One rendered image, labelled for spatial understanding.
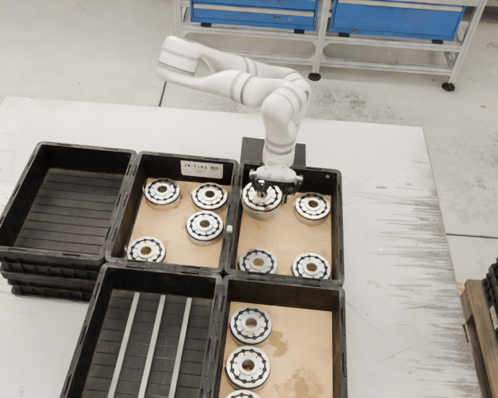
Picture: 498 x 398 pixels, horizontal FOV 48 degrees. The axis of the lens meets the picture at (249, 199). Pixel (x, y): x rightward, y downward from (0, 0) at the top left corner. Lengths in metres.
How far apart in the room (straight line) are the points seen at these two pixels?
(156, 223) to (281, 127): 0.56
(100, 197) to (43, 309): 0.35
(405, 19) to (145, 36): 1.65
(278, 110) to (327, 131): 0.94
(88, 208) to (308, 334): 0.73
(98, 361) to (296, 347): 0.47
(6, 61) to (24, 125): 1.64
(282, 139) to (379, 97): 2.28
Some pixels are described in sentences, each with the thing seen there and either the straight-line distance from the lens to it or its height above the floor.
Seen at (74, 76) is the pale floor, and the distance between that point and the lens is 3.59.
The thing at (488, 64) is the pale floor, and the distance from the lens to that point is 4.05.
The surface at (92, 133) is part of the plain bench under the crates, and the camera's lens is 2.10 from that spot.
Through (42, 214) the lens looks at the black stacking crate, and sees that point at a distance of 1.70.
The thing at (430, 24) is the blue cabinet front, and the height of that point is 0.42.
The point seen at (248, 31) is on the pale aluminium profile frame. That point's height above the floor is 0.30.
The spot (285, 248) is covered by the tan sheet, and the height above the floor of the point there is 0.83.
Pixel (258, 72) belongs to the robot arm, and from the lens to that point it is 1.53.
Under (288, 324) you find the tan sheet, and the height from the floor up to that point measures 0.83.
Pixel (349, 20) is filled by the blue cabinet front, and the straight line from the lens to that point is 3.36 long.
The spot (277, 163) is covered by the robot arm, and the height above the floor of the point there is 1.17.
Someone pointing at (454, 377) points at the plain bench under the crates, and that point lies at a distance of 1.63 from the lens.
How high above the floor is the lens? 2.08
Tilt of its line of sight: 49 degrees down
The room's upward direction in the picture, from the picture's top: 4 degrees clockwise
